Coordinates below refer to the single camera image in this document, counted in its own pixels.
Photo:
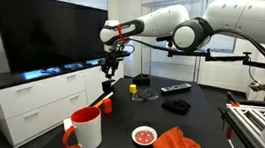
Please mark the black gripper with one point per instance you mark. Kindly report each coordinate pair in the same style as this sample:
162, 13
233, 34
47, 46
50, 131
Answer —
112, 61

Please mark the black table clamp with knob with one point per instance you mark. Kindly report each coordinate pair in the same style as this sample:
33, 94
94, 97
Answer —
107, 87

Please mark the grey handheld controller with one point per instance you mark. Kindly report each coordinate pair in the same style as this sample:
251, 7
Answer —
254, 84

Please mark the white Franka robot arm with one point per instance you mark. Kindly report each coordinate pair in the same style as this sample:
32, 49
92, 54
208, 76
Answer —
253, 17

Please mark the white cabinet with black top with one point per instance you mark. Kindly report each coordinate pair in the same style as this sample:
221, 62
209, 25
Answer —
45, 101

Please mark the person hand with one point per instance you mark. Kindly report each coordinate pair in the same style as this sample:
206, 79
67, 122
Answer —
259, 87

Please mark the small yellow cup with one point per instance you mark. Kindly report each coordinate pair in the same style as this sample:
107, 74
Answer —
133, 88

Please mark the black box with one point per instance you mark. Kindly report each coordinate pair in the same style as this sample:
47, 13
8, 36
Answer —
141, 80

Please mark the orange block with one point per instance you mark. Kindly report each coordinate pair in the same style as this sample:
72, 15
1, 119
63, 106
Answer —
107, 106

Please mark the clear safety glasses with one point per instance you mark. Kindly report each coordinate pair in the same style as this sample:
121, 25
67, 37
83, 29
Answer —
145, 95

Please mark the large black flat television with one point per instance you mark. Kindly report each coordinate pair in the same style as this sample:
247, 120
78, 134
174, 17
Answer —
49, 34

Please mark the black remote control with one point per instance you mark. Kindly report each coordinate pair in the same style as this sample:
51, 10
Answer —
175, 88

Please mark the small white plate red inside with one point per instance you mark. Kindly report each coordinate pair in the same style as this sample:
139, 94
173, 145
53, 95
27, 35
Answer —
144, 135

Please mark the black crumpled cloth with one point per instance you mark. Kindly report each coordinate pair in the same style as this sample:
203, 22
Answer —
176, 106

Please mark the orange and black bar clamp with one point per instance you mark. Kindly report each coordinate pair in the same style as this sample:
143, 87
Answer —
233, 102

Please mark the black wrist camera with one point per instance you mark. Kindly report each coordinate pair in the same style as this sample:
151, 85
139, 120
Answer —
123, 54

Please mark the black camera on boom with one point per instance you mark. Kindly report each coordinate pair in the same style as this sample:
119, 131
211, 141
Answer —
164, 39

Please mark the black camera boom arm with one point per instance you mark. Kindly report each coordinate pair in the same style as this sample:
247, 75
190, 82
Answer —
228, 57

